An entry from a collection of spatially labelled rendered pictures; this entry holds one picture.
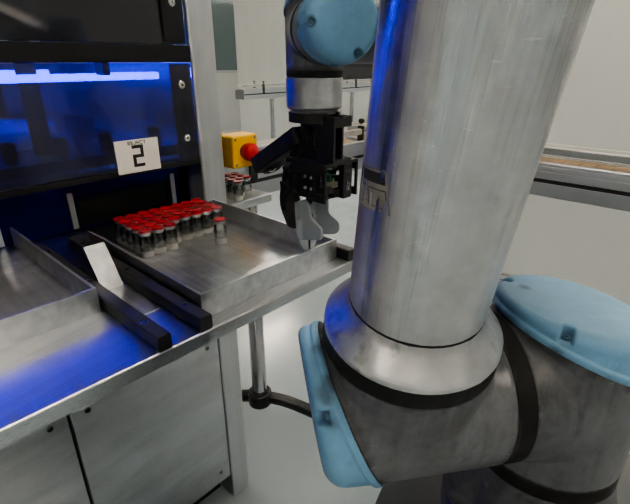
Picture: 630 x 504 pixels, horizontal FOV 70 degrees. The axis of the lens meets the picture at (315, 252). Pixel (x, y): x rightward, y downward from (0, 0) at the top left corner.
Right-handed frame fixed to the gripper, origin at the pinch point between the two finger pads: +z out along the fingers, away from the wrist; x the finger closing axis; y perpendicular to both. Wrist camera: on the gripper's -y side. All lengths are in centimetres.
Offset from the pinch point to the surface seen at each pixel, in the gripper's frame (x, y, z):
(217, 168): 10.3, -36.1, -4.7
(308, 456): 32, -30, 92
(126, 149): -9.2, -35.9, -11.4
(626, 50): 143, 10, -30
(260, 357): 31, -51, 63
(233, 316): -17.0, 3.6, 4.1
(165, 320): -23.5, -2.0, 4.1
